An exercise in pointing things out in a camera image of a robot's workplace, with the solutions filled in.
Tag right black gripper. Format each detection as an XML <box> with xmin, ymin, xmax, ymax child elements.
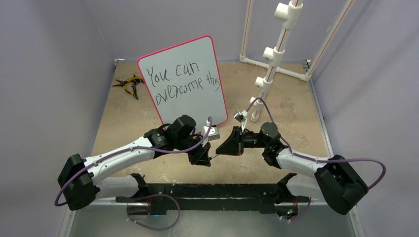
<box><xmin>215</xmin><ymin>127</ymin><xmax>268</xmax><ymax>157</ymax></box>

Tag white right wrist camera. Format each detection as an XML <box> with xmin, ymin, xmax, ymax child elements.
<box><xmin>233</xmin><ymin>110</ymin><xmax>248</xmax><ymax>131</ymax></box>

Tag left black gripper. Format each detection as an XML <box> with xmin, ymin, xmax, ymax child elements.
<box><xmin>175</xmin><ymin>132</ymin><xmax>212</xmax><ymax>164</ymax></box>

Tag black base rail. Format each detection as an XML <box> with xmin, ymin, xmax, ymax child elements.
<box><xmin>116</xmin><ymin>183</ymin><xmax>309</xmax><ymax>215</ymax></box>

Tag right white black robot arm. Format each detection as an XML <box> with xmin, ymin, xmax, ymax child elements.
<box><xmin>216</xmin><ymin>122</ymin><xmax>369</xmax><ymax>215</ymax></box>

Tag pink framed whiteboard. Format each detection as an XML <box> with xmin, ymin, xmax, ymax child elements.
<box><xmin>137</xmin><ymin>35</ymin><xmax>228</xmax><ymax>131</ymax></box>

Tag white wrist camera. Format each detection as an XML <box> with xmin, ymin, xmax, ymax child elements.
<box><xmin>233</xmin><ymin>110</ymin><xmax>248</xmax><ymax>131</ymax></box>
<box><xmin>201</xmin><ymin>120</ymin><xmax>220</xmax><ymax>142</ymax></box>

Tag yellow black pliers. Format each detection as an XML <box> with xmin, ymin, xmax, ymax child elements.
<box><xmin>112</xmin><ymin>75</ymin><xmax>144</xmax><ymax>100</ymax></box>

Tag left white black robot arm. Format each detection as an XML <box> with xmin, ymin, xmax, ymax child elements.
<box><xmin>54</xmin><ymin>115</ymin><xmax>215</xmax><ymax>210</ymax></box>

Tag white PVC pipe frame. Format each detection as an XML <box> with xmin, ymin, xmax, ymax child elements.
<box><xmin>239</xmin><ymin>0</ymin><xmax>354</xmax><ymax>122</ymax></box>

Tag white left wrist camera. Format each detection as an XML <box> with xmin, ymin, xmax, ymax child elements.
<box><xmin>201</xmin><ymin>120</ymin><xmax>220</xmax><ymax>142</ymax></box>

